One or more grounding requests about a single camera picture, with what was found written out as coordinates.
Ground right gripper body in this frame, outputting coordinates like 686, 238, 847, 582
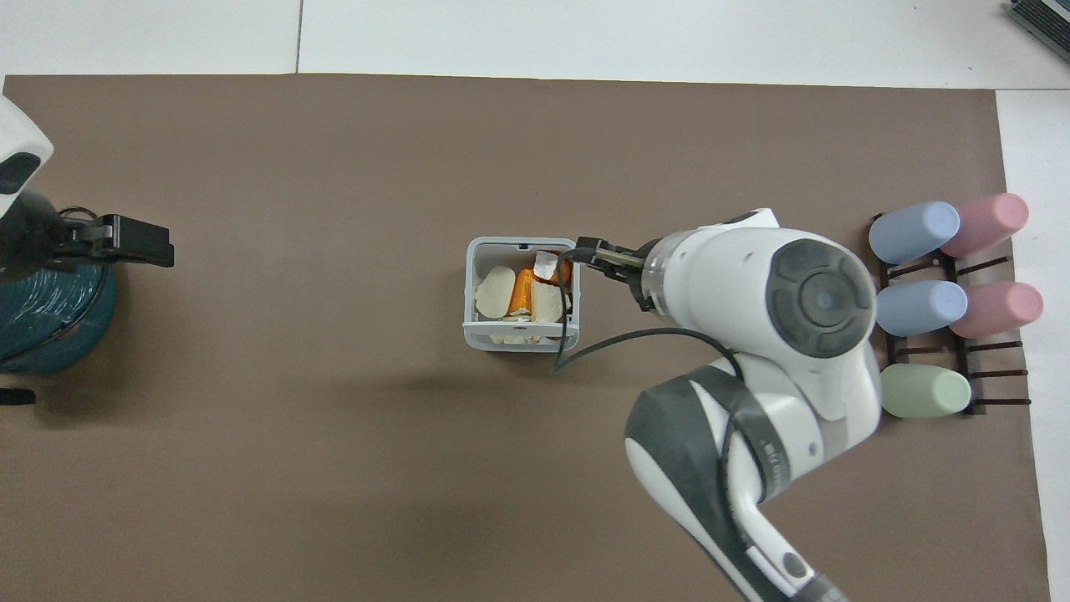
598, 241, 661, 312

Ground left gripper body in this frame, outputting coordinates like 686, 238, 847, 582
0, 189, 108, 271

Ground teal round bin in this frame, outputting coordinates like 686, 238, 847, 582
0, 258, 119, 375

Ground cream trash piece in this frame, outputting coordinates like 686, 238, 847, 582
530, 283, 573, 324

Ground cream bread pieces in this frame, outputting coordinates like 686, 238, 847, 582
476, 265, 520, 321

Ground white plastic basket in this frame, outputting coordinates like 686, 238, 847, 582
463, 237, 581, 353

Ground blue plastic cup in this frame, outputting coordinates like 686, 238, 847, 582
874, 279, 969, 338
868, 201, 961, 265

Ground green plastic cup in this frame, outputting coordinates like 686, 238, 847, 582
880, 363, 972, 419

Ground dark brown cup rack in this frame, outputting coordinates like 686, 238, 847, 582
869, 212, 1032, 416

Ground pink plastic cup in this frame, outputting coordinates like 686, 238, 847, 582
951, 282, 1045, 339
940, 193, 1031, 258

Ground grey ribbed device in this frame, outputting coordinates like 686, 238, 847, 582
1006, 0, 1070, 56

